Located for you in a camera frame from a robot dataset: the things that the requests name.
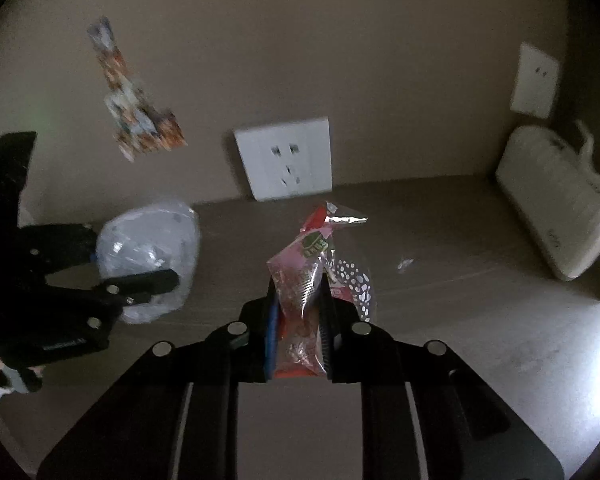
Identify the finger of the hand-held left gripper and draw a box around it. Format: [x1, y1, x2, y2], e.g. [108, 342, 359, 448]
[94, 269, 179, 311]
[22, 224, 98, 273]

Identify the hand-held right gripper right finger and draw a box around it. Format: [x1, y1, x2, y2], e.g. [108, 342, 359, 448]
[320, 272, 563, 480]

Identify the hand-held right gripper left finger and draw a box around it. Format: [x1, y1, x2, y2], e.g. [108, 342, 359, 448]
[36, 280, 281, 480]

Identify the clear plastic bag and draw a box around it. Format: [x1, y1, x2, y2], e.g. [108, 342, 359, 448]
[94, 199, 202, 326]

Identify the red snack packet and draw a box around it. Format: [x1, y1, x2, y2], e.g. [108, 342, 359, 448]
[266, 201, 370, 380]

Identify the clear dotted plastic wrapper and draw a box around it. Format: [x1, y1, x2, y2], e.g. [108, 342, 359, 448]
[330, 252, 373, 323]

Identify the white bedside cabinet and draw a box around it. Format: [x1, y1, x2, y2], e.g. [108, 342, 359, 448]
[0, 175, 600, 480]

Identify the white rounded appliance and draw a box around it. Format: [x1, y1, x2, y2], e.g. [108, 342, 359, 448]
[495, 120, 600, 282]

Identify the colourful wall sticker strip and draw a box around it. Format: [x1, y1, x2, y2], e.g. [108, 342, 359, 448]
[86, 16, 188, 162]

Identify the white wall socket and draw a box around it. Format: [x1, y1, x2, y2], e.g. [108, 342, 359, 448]
[232, 116, 333, 202]
[510, 42, 562, 120]

